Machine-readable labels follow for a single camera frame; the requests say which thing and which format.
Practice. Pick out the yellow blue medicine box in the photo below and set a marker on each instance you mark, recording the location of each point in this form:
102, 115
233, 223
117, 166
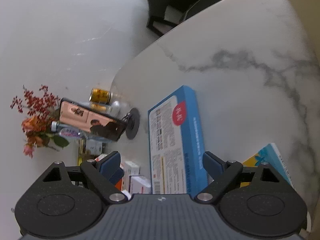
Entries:
271, 155

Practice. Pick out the gold drink can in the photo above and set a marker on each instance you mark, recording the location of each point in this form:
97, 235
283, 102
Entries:
100, 96

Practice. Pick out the clear plastic water bottle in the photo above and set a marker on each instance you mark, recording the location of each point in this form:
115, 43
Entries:
68, 132

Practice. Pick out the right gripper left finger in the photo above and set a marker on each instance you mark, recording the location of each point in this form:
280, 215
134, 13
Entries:
97, 176

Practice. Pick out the white blue medicine box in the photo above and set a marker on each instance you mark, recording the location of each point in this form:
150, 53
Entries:
130, 168

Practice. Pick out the strawberry cefaclor medicine box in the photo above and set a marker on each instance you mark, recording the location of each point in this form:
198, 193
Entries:
139, 185

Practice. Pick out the black round phone stand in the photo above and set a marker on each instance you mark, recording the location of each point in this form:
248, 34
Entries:
132, 120

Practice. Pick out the blue fever patch box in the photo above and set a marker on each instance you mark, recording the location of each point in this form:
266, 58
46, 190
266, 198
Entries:
176, 145

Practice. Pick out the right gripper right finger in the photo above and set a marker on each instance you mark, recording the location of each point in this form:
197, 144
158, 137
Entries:
226, 176

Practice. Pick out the red orange flower bouquet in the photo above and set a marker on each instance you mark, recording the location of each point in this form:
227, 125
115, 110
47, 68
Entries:
41, 110

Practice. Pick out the smartphone on stand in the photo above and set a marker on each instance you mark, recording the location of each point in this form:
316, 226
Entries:
90, 120

